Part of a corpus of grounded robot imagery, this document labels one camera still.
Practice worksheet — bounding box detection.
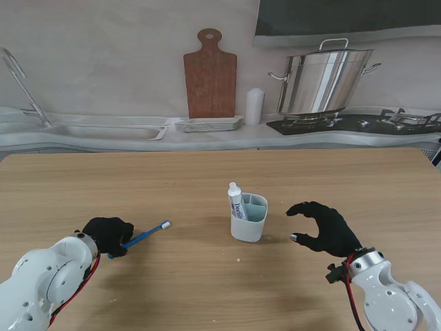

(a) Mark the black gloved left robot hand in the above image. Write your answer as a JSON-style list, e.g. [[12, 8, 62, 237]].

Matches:
[[81, 217, 134, 258]]

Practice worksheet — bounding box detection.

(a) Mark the dark range hood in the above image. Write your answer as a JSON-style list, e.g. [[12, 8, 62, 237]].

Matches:
[[253, 0, 441, 48]]

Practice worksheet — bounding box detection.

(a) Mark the stack of white plates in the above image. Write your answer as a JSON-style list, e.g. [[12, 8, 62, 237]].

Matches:
[[174, 116, 245, 133]]

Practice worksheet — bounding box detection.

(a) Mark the grey perforated metal panel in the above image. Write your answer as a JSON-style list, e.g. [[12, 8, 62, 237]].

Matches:
[[422, 138, 441, 170]]

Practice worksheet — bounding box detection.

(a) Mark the steel kitchen sink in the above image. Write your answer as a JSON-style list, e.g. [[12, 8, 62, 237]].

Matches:
[[51, 115, 172, 141]]

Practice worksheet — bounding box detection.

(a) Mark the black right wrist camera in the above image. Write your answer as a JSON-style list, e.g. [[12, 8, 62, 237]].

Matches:
[[325, 262, 347, 284]]

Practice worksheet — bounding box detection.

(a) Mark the white cylindrical canister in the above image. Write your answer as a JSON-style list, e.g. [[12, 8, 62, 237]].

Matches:
[[245, 88, 266, 126]]

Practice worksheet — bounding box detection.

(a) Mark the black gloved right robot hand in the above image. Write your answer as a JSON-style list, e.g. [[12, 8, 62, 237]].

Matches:
[[286, 201, 362, 258]]

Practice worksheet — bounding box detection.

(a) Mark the black gas stove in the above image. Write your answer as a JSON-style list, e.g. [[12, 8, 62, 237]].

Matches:
[[267, 108, 441, 137]]

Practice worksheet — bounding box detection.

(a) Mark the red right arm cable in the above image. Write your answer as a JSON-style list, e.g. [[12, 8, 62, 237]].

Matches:
[[344, 254, 366, 331]]

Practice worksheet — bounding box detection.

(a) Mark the brown wooden cutting board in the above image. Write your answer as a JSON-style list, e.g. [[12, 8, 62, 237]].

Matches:
[[183, 28, 238, 119]]

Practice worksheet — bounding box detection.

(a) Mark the red left arm cable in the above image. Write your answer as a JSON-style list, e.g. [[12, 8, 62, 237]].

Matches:
[[48, 253, 101, 327]]

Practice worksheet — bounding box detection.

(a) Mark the blue toothbrush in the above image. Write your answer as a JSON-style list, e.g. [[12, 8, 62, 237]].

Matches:
[[106, 220, 172, 259]]

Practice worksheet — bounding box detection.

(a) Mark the white toothpaste tube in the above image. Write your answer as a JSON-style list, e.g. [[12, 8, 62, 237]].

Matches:
[[227, 182, 249, 221]]

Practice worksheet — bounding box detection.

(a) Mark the chrome kitchen faucet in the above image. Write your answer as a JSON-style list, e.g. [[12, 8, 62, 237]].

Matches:
[[0, 47, 52, 128]]

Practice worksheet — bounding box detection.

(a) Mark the white divided toothbrush holder cup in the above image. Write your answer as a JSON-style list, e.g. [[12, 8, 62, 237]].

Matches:
[[229, 192, 269, 243]]

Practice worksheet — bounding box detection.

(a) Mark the large steel stock pot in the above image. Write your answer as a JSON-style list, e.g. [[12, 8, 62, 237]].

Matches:
[[268, 39, 382, 117]]

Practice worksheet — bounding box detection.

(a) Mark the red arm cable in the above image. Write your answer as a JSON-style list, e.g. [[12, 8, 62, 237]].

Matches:
[[48, 253, 101, 327], [344, 254, 366, 331]]

